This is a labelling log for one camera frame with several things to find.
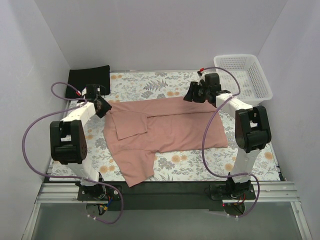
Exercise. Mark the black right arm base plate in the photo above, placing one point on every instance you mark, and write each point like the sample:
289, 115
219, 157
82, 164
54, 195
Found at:
229, 190

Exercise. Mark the folded black t shirt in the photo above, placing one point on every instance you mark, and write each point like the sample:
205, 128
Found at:
79, 78

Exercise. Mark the aluminium frame rail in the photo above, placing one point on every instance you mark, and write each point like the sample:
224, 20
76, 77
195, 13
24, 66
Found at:
169, 211

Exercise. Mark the pink t shirt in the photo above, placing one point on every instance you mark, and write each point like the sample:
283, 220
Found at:
135, 131

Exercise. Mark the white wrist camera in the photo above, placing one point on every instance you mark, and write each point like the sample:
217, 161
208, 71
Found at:
81, 93
201, 81

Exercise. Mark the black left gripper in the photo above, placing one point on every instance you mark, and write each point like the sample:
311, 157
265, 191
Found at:
102, 107

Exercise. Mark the white plastic basket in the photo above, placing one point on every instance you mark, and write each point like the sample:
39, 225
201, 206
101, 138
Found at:
243, 72

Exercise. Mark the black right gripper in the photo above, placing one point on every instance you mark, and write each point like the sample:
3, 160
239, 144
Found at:
197, 91

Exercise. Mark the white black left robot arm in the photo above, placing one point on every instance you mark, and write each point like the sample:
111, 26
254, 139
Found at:
68, 143

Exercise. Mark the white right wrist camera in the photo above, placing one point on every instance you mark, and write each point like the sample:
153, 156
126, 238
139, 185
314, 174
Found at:
201, 81

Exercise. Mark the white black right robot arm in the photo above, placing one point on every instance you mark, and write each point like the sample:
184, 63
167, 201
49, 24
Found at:
252, 128

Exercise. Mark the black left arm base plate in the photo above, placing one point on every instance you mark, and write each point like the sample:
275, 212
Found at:
98, 192

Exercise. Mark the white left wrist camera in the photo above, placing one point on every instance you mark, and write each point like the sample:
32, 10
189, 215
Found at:
81, 93

